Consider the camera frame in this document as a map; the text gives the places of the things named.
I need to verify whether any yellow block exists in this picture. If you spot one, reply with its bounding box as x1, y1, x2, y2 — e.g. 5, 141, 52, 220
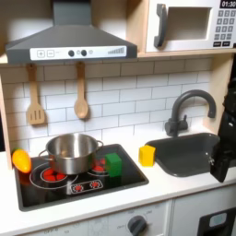
138, 145, 157, 168

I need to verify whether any green block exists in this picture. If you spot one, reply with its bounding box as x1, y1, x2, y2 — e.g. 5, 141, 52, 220
104, 152, 123, 178

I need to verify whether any dark grey sink basin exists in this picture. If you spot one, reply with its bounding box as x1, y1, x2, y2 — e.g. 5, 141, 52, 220
145, 132, 236, 178

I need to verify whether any black dishwasher panel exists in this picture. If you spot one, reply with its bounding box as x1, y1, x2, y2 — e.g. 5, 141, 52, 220
196, 206, 236, 236

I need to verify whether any dark grey tap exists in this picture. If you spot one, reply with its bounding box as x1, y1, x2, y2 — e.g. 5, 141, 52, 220
164, 88, 218, 138

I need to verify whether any grey oven knob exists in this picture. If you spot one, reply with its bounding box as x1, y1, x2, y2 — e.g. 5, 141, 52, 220
127, 215, 148, 236

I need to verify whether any white toy microwave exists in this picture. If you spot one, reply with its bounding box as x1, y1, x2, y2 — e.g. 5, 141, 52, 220
145, 0, 236, 53

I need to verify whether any black stove top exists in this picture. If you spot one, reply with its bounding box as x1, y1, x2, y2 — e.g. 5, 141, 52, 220
14, 143, 150, 212

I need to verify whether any steel pot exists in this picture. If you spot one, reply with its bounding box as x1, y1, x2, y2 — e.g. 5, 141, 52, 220
38, 132, 105, 176

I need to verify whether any wooden spoon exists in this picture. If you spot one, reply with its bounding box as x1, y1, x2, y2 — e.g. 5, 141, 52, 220
73, 61, 90, 120

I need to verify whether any grey range hood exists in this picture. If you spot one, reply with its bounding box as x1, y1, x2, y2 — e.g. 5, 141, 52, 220
5, 0, 138, 65

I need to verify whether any wooden slotted spatula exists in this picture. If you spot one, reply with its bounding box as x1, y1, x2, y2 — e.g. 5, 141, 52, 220
25, 63, 46, 126

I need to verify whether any orange toy vegetable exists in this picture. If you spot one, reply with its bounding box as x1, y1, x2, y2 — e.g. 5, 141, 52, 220
11, 147, 32, 174

